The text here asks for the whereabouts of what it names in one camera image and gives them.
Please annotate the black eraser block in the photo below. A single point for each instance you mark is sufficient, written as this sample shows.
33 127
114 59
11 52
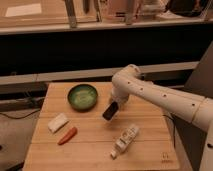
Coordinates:
110 111

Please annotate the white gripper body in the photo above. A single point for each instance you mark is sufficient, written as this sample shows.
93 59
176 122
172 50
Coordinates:
119 100

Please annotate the green ceramic bowl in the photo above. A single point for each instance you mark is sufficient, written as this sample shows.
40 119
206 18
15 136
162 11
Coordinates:
82 97

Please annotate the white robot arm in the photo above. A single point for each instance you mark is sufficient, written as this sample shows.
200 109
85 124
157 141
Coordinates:
194 109

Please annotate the white tube with label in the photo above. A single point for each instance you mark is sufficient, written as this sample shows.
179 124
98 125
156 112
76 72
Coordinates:
125 139

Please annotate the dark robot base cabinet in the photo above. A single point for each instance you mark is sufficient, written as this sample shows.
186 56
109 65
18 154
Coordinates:
198 144

